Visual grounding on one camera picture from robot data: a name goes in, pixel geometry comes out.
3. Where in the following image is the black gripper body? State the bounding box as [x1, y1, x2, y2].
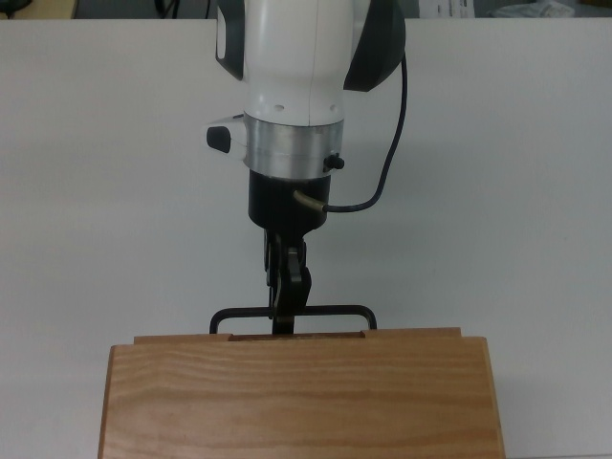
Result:
[247, 169, 331, 238]

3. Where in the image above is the black drawer bar handle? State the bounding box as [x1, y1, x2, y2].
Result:
[208, 304, 378, 336]

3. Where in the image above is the wooden drawer with bar handle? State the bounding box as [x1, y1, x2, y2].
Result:
[133, 304, 463, 344]

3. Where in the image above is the wooden cabinet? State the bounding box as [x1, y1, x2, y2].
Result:
[98, 334, 506, 459]

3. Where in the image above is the white paper sheet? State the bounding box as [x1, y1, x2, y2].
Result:
[419, 0, 475, 19]

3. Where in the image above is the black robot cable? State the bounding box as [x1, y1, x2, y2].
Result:
[294, 52, 410, 214]

